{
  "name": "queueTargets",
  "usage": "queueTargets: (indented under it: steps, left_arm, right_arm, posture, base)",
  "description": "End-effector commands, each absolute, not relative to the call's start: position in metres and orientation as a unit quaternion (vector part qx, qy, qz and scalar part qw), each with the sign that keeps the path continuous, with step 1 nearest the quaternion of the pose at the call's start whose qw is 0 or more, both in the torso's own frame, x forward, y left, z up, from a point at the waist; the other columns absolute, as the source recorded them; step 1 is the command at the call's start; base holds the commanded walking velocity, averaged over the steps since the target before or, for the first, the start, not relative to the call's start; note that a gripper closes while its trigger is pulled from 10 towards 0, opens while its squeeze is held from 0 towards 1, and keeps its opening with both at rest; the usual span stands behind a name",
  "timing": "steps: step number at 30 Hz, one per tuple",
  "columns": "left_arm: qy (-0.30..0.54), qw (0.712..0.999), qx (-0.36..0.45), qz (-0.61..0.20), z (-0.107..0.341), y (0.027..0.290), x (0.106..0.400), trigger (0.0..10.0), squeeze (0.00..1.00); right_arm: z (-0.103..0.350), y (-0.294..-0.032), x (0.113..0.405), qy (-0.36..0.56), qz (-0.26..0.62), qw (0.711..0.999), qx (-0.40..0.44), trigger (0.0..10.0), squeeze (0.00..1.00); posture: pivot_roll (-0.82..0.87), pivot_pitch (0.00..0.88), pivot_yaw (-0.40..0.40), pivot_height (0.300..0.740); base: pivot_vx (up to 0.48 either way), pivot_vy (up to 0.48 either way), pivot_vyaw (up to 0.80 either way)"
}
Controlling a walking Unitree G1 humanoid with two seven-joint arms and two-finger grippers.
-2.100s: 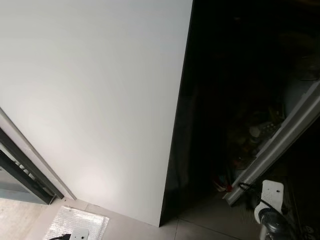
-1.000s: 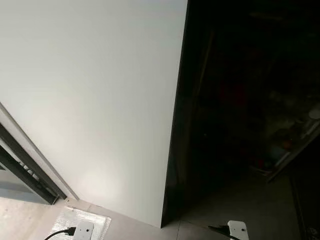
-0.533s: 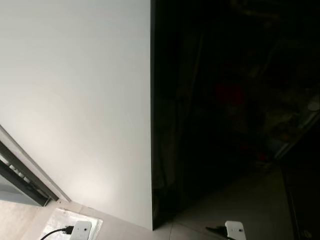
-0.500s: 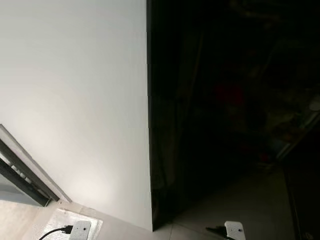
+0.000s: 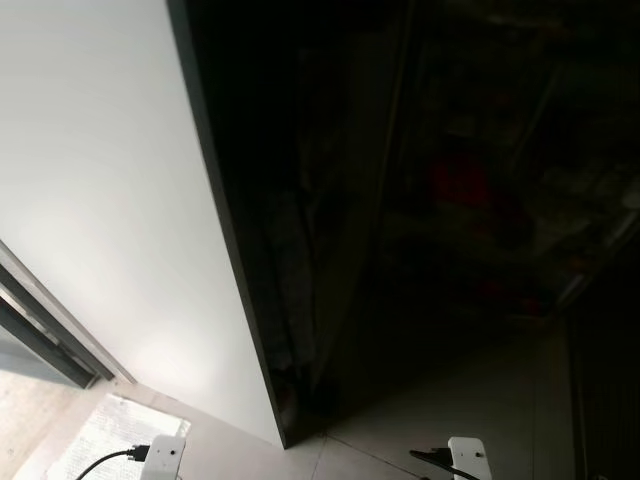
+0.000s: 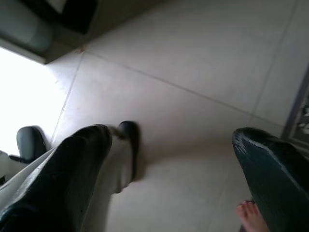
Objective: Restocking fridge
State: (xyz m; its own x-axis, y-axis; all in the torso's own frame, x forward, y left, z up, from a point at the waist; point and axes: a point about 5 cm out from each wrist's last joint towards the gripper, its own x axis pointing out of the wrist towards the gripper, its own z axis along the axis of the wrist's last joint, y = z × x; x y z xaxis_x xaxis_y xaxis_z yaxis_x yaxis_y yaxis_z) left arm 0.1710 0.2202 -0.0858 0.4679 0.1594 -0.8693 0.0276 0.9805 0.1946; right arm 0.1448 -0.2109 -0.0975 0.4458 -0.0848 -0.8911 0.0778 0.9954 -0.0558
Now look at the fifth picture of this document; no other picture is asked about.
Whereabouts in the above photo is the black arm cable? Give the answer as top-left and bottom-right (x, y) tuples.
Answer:
(74, 443), (152, 480)
(409, 448), (483, 480)

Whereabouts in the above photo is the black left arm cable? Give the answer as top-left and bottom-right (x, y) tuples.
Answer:
(74, 443), (152, 480)

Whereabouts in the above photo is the pale patterned floor mat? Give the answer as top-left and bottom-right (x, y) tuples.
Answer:
(44, 392), (192, 480)

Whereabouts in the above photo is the metal sliding door track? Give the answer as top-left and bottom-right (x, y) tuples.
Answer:
(0, 238), (137, 390)

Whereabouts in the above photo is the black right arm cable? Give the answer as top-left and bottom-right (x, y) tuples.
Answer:
(409, 448), (483, 480)

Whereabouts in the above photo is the red bag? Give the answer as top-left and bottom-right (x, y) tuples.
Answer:
(431, 154), (494, 208)

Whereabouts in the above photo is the white open fridge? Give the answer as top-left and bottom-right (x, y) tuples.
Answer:
(385, 0), (640, 326)

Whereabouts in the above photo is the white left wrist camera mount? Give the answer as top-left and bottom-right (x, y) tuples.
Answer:
(139, 434), (189, 480)

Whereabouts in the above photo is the black fridge door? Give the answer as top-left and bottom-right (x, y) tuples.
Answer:
(165, 0), (423, 450)

